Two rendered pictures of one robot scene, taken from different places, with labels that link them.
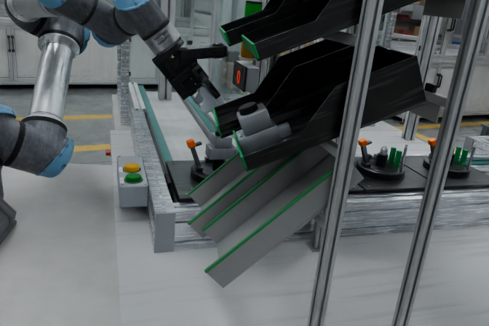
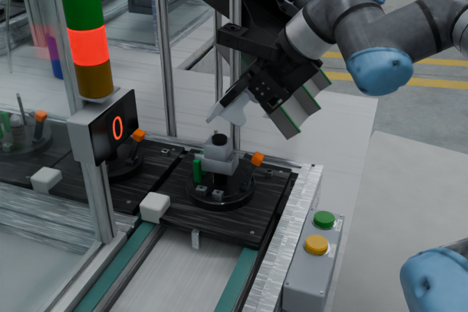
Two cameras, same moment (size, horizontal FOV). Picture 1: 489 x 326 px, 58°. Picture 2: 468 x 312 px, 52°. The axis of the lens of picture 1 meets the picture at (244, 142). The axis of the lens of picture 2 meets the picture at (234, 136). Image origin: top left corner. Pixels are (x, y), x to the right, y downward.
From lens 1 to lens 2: 1.77 m
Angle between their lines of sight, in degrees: 118
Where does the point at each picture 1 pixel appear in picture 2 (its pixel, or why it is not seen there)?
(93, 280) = (379, 193)
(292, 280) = not seen: hidden behind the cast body
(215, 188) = (278, 119)
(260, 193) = not seen: hidden behind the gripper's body
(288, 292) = (242, 141)
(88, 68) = not seen: outside the picture
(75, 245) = (392, 234)
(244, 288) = (269, 152)
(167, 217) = (310, 167)
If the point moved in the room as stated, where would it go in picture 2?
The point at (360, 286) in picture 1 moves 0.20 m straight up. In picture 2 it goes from (189, 129) to (185, 65)
